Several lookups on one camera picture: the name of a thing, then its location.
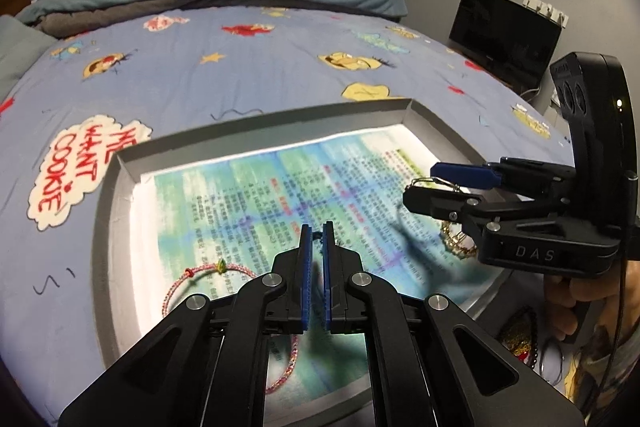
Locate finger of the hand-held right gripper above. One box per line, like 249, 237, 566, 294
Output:
430, 158, 577, 198
402, 184, 577, 236

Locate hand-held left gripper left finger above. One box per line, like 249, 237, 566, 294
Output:
57, 224, 314, 427

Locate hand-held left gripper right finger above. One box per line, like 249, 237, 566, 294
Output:
322, 222, 586, 427

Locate gold bracelet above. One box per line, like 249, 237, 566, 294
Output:
409, 176, 480, 259

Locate grey shallow tray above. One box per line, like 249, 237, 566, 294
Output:
92, 98, 507, 427

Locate person's right hand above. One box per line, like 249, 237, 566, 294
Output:
544, 259, 640, 344

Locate printed paper sheet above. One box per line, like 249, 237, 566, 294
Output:
131, 127, 502, 410

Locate black monitor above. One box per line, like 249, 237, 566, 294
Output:
447, 0, 564, 90

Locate gold and red ornament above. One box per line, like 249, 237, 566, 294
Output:
502, 321, 534, 361

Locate silver bangles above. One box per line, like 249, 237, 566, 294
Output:
539, 336, 569, 386

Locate blue cartoon printed bedsheet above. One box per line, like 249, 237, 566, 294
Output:
0, 2, 582, 427

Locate grey blanket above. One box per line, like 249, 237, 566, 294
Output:
35, 0, 177, 41

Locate teal pillow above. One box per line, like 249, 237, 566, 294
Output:
0, 14, 57, 104

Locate white cable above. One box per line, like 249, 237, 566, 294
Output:
520, 79, 559, 108

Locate pink braided bracelet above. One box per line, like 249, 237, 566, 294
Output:
161, 258, 302, 396

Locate white wall hook rack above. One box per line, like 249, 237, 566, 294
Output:
522, 0, 571, 28

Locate black bead bracelet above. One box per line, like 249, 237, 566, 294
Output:
500, 306, 545, 371

